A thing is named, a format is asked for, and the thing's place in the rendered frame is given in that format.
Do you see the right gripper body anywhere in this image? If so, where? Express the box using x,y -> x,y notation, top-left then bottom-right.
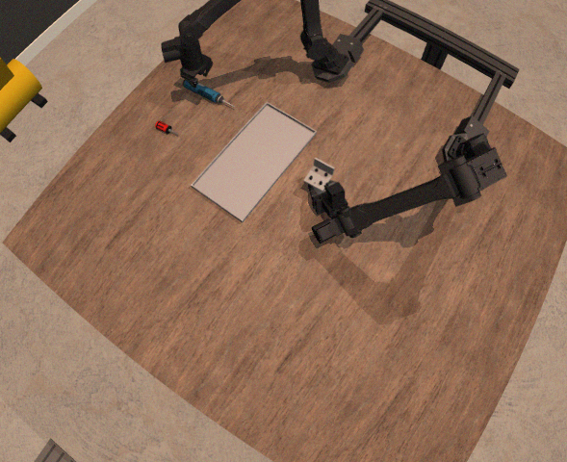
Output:
180,54 -> 213,80

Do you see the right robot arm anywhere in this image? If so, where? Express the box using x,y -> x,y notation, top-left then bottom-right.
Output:
161,0 -> 348,75

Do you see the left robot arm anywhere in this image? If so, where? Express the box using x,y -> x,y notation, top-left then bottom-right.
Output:
312,133 -> 507,244

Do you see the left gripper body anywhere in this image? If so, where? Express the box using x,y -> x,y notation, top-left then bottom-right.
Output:
313,192 -> 344,219

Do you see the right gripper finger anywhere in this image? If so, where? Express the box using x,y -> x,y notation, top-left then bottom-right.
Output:
181,76 -> 198,89
202,64 -> 213,77

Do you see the beige metal bracket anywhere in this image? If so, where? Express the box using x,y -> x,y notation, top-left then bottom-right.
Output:
303,157 -> 335,191

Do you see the blue screwdriver barrel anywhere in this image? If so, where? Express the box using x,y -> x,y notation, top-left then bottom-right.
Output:
183,80 -> 235,107

